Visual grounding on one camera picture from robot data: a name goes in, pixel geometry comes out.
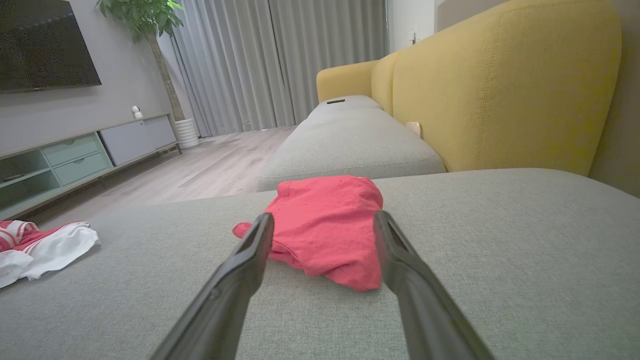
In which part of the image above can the grey sofa seat cushion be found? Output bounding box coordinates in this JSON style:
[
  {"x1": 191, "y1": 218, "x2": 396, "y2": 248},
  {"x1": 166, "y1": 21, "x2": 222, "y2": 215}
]
[
  {"x1": 257, "y1": 106, "x2": 447, "y2": 192},
  {"x1": 307, "y1": 95, "x2": 383, "y2": 118}
]

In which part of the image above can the large grey sofa chaise cushion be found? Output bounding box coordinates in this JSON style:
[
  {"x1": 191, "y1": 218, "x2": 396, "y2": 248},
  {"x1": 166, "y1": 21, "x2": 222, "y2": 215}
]
[{"x1": 0, "y1": 168, "x2": 640, "y2": 360}]

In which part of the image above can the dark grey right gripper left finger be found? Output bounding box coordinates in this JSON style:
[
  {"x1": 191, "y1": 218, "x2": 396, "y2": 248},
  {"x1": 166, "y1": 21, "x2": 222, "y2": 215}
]
[{"x1": 150, "y1": 212, "x2": 275, "y2": 360}]

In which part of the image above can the grey pleated curtain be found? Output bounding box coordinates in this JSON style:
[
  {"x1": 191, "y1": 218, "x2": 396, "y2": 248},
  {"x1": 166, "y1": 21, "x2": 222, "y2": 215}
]
[
  {"x1": 170, "y1": 0, "x2": 296, "y2": 138},
  {"x1": 270, "y1": 0, "x2": 389, "y2": 126}
]

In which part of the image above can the black flat television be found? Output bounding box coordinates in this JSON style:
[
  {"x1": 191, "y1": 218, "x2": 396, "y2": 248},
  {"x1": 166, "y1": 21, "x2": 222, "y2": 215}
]
[{"x1": 0, "y1": 0, "x2": 102, "y2": 93}]

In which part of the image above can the red jersey with white sleeves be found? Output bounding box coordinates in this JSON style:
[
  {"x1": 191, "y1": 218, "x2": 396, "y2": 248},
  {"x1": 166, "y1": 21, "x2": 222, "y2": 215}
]
[{"x1": 0, "y1": 220, "x2": 101, "y2": 290}]

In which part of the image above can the white ribbed plant pot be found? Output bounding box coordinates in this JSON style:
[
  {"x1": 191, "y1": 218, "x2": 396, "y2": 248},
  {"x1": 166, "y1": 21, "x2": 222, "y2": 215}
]
[{"x1": 175, "y1": 118, "x2": 201, "y2": 149}]

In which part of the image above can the green potted tree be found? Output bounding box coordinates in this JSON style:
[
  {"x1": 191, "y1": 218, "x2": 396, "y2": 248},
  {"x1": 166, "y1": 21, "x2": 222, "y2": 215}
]
[{"x1": 95, "y1": 0, "x2": 187, "y2": 122}]

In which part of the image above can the yellow sofa backrest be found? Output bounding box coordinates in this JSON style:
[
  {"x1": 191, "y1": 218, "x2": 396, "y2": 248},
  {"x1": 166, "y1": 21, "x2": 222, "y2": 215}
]
[{"x1": 316, "y1": 0, "x2": 622, "y2": 177}]

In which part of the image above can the red garment with white band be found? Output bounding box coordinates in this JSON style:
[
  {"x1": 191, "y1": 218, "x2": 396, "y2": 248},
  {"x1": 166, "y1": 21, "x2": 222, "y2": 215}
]
[{"x1": 232, "y1": 175, "x2": 385, "y2": 292}]

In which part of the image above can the low green grey TV cabinet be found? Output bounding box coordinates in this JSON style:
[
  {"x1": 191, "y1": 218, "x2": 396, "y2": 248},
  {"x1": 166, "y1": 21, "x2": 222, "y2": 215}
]
[{"x1": 0, "y1": 113, "x2": 182, "y2": 221}]

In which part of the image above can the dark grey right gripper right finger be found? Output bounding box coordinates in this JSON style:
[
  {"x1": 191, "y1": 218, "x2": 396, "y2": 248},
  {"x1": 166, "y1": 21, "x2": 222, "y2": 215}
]
[{"x1": 372, "y1": 210, "x2": 496, "y2": 360}]

